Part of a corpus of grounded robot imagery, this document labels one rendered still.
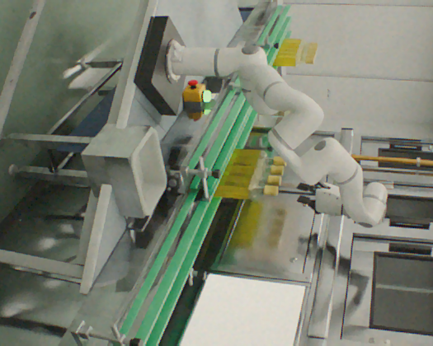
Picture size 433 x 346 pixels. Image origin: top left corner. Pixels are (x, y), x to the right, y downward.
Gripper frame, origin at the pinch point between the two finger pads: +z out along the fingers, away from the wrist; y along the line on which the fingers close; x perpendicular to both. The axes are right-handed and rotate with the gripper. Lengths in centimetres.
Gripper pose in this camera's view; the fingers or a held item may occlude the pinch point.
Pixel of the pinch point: (303, 193)
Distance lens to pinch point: 165.8
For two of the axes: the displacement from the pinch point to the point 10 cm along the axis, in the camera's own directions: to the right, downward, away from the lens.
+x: -5.2, 5.3, -6.7
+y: -1.1, -8.2, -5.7
